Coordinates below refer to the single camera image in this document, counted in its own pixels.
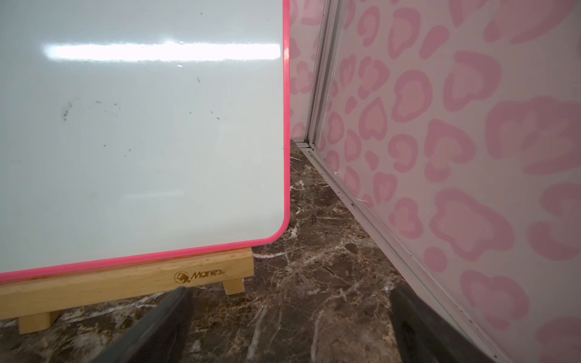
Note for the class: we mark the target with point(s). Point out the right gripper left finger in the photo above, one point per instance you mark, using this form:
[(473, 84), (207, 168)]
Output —
[(160, 336)]

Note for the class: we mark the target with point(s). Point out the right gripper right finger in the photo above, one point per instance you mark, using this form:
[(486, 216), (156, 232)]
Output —
[(423, 336)]

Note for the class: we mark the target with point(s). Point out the wooden easel stand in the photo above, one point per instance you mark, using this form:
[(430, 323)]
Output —
[(37, 303)]

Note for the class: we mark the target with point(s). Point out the white board pink frame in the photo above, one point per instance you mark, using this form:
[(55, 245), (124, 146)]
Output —
[(134, 131)]

